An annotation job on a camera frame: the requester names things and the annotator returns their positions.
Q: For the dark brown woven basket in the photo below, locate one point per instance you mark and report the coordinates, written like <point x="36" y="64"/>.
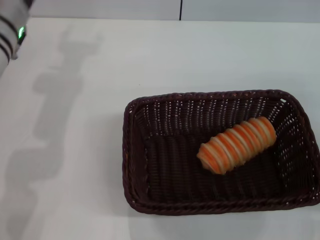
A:
<point x="220" y="190"/>

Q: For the orange striped bread roll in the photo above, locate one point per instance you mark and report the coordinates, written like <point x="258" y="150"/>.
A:
<point x="237" y="145"/>

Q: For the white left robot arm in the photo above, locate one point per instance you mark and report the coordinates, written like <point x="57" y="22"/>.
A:
<point x="10" y="27"/>

